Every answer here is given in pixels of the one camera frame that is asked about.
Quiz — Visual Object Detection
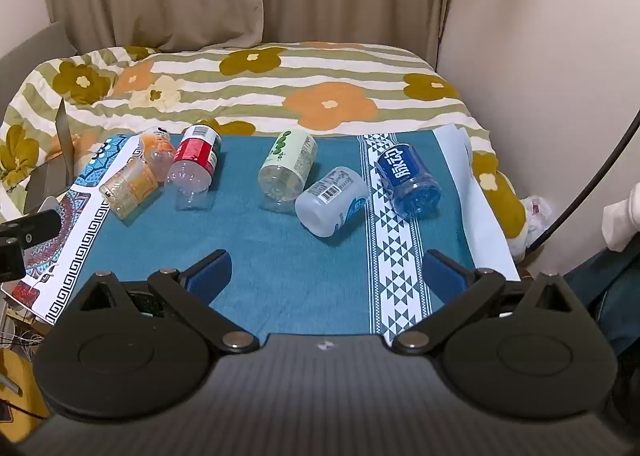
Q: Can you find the yellow board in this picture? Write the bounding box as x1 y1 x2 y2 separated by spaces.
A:
0 345 52 421

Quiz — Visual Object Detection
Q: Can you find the black cable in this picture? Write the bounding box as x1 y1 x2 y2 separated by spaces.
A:
520 108 640 257

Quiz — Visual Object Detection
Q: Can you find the red label plastic cup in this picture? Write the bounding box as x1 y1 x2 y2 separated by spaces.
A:
166 123 223 212

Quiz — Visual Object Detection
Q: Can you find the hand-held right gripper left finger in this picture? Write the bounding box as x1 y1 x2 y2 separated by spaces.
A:
64 250 261 354

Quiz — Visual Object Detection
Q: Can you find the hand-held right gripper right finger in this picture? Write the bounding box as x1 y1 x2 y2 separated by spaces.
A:
390 250 582 356

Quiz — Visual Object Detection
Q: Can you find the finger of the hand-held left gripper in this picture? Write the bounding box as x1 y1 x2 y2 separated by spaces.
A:
0 208 62 283

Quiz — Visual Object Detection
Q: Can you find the silver laptop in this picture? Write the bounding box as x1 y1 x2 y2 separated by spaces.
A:
22 96 77 215

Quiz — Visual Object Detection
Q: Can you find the grey headboard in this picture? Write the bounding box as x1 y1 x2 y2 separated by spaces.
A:
0 20 77 69

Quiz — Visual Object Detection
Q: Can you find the mandala patterned cloth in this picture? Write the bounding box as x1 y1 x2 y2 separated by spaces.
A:
0 133 147 328

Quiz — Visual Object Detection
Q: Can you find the white plastic bag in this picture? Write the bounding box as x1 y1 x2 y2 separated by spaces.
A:
520 194 557 243

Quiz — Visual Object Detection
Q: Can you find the teal towel with white pattern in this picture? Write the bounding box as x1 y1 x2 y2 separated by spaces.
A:
75 125 522 337

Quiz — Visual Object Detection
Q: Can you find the white garment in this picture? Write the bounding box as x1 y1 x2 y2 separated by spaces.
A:
601 180 640 253

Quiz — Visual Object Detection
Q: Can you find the floral striped blanket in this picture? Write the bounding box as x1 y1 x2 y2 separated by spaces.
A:
0 41 529 257

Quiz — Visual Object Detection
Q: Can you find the white label plastic cup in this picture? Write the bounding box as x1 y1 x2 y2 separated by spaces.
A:
294 166 370 239

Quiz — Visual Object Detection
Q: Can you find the yellow label clear plastic cup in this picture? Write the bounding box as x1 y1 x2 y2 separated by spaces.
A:
98 156 164 222

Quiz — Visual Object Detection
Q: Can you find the green label plastic cup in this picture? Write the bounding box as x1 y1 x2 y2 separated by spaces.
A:
257 129 319 213

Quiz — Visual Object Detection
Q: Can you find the blue jeans leg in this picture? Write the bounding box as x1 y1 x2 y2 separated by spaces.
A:
564 245 640 358

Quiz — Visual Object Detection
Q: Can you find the small orange label plastic cup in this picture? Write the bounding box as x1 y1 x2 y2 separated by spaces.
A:
138 128 177 183

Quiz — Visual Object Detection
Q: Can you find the blue label plastic cup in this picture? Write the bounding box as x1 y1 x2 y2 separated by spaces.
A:
376 143 443 220

